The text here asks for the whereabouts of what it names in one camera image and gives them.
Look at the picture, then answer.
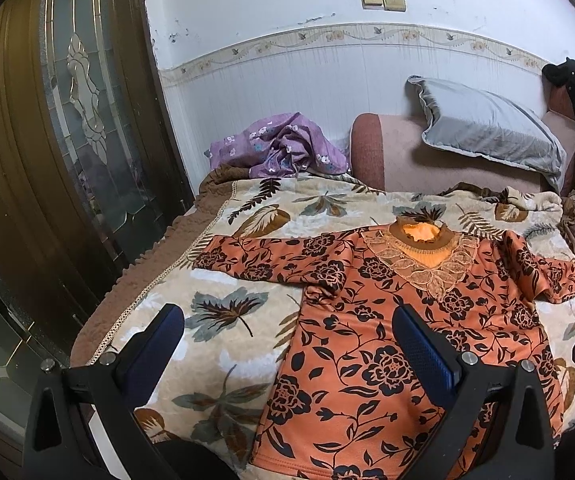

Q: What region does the orange black floral shirt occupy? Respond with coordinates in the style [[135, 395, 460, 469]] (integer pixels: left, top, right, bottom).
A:
[[193, 219, 575, 480]]

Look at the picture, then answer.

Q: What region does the beige leaf pattern blanket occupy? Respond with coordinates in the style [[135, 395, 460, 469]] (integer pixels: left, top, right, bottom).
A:
[[71, 168, 575, 479]]

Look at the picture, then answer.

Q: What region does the brown wooden glass door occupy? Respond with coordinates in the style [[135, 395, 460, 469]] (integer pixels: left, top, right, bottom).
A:
[[0, 0, 192, 479]]

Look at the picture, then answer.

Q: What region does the grey satin pillow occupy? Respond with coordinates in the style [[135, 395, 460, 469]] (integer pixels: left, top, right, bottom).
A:
[[407, 76, 567, 192]]

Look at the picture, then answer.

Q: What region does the purple floral cloth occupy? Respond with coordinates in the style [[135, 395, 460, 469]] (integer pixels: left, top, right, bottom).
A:
[[205, 113, 349, 179]]

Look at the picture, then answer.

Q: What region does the gold wall switch right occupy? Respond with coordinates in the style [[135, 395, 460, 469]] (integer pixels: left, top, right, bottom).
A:
[[383, 0, 407, 12]]

